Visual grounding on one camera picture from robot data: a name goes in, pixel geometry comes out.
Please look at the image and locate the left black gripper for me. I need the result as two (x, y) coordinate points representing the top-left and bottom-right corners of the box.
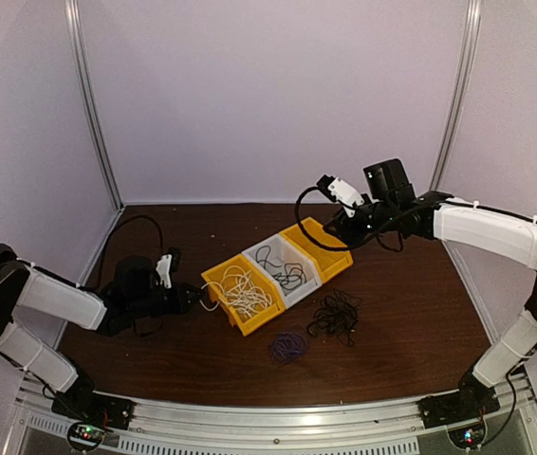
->
(128, 281), (205, 319)

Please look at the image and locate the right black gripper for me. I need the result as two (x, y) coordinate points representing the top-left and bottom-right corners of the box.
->
(323, 193), (397, 248)

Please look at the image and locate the thick white cable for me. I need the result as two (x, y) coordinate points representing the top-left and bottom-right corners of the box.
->
(199, 267), (274, 319)

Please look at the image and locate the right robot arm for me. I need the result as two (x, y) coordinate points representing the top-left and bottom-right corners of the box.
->
(318, 158), (537, 419)

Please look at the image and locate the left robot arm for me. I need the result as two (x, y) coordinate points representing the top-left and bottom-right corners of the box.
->
(0, 244), (204, 421)

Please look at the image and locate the right yellow plastic bin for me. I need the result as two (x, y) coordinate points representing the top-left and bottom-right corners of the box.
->
(279, 217), (353, 283)

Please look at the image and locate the yellow plastic bin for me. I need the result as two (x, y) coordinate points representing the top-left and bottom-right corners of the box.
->
(279, 217), (353, 283)
(201, 254), (286, 337)

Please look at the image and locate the left yellow plastic bin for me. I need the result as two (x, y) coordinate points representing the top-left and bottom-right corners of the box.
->
(201, 254), (286, 337)

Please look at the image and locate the white plastic bin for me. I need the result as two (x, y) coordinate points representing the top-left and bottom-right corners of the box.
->
(243, 234), (323, 309)

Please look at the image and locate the left round controller board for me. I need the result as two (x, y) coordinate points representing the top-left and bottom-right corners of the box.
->
(66, 422), (105, 451)

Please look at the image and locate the round controller board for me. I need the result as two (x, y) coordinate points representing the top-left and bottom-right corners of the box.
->
(448, 424), (487, 450)
(66, 422), (105, 451)

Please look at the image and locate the right round controller board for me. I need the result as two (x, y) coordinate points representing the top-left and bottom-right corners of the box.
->
(448, 424), (487, 450)

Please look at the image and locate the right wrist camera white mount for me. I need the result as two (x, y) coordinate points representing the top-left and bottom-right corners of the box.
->
(317, 174), (365, 218)

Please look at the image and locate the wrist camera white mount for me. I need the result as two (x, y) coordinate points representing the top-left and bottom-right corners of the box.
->
(156, 247), (182, 289)
(317, 174), (365, 218)

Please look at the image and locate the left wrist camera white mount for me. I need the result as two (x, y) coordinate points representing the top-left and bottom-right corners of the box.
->
(156, 247), (182, 289)

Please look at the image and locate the right arm black sleeved cable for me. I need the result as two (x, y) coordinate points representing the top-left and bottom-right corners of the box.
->
(293, 185), (407, 255)

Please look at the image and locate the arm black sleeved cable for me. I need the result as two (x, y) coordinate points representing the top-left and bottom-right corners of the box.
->
(83, 215), (164, 290)
(293, 185), (407, 255)

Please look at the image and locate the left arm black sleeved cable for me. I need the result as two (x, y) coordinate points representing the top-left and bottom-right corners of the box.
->
(83, 215), (164, 290)

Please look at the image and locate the black tangled cable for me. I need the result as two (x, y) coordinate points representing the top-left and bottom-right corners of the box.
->
(306, 289), (363, 348)

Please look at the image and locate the purple coiled cable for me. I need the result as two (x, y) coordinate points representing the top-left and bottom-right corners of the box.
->
(268, 331), (309, 367)

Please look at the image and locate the front aluminium rail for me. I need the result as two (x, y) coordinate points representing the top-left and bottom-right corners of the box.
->
(0, 373), (537, 454)

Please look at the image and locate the right aluminium frame post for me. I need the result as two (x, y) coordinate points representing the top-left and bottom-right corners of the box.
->
(430, 0), (483, 191)

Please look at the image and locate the aluminium frame post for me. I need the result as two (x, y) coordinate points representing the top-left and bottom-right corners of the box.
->
(430, 0), (483, 191)
(64, 0), (124, 210)

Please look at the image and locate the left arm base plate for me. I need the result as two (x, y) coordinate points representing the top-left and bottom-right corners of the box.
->
(51, 392), (134, 430)

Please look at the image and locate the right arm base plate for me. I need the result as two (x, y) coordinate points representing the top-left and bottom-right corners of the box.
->
(417, 391), (501, 428)

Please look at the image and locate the left aluminium frame post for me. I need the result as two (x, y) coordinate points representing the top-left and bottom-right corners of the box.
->
(64, 0), (124, 210)

